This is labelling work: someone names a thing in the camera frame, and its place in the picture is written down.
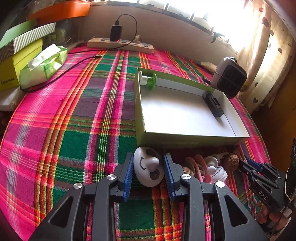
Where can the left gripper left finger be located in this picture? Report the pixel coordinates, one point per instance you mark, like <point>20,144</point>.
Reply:
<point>68,220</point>

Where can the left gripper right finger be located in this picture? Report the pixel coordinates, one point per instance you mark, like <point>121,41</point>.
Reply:
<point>229,219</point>

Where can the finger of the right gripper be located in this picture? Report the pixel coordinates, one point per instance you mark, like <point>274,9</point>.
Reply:
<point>254,165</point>
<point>245,168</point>

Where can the walnut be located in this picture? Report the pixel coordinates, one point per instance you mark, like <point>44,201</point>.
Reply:
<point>188,171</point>
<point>231,163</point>

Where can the pink clip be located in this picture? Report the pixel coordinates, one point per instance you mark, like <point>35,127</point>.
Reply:
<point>196,171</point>
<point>203,168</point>

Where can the black rectangular device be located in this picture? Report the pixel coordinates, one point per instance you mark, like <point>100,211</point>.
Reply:
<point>213,104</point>

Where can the white panda egg toy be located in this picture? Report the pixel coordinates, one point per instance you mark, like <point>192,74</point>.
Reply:
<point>148,166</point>

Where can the green white spool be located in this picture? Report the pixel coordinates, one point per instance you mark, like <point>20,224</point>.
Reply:
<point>150,82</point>

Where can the person right hand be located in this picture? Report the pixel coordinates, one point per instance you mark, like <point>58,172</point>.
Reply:
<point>266,214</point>

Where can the plaid bed cloth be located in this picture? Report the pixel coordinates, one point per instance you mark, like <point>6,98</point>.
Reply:
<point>78,129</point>

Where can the grey portable heater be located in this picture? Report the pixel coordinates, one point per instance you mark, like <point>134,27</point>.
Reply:
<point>229,77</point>

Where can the green white cardboard box tray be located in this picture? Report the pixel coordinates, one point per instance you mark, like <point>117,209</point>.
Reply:
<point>174,115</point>

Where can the heart pattern curtain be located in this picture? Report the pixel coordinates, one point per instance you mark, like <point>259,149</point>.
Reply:
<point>267,54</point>

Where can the green tissue pack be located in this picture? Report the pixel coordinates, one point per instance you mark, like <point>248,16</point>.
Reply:
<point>41,68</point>

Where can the yellow green box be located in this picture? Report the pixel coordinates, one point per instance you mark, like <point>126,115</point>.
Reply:
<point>10,68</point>

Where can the white power strip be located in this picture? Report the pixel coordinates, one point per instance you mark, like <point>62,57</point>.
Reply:
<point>120,44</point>

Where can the black charger adapter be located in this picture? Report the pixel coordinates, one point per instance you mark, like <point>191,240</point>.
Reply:
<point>116,31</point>

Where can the green striped box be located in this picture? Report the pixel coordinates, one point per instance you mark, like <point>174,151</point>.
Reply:
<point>23,40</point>

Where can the orange tray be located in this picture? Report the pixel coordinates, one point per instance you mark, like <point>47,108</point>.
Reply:
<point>61,11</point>

